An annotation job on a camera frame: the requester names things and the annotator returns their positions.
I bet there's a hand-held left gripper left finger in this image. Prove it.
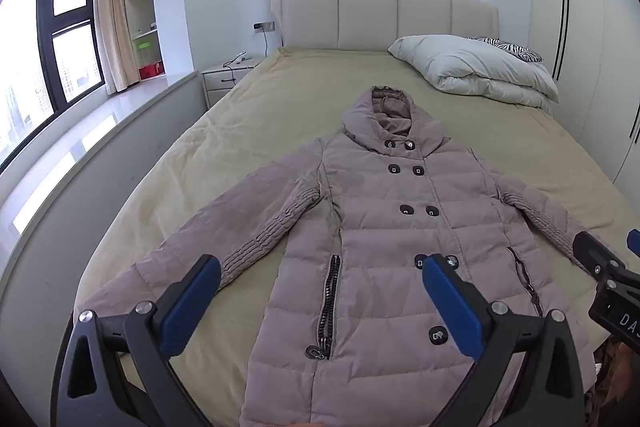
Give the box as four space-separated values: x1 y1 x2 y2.
50 254 223 427

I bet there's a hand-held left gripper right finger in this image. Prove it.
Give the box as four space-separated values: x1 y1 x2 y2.
421 253 588 427

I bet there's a mauve hooded down coat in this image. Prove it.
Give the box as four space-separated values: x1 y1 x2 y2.
74 87 608 427

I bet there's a white bay window ledge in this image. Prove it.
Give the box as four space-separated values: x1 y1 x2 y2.
0 69 208 373

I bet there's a white wardrobe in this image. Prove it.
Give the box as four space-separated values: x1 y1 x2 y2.
530 0 640 188

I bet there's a bed with beige sheet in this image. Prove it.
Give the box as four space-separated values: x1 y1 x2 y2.
75 47 621 427

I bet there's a zebra print pillow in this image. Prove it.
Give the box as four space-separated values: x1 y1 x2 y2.
467 37 544 64

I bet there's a white folded duvet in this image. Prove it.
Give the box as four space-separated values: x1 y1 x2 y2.
388 35 560 110

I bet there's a white nightstand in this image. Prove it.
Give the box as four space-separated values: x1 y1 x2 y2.
201 53 266 110

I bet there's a beige curtain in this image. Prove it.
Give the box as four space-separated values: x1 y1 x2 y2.
94 0 140 95

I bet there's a black framed window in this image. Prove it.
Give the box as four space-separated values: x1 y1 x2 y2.
0 0 108 172

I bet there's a cream padded headboard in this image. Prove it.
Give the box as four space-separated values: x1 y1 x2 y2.
270 0 500 52

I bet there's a black power cable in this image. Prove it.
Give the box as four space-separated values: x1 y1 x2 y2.
259 29 287 54

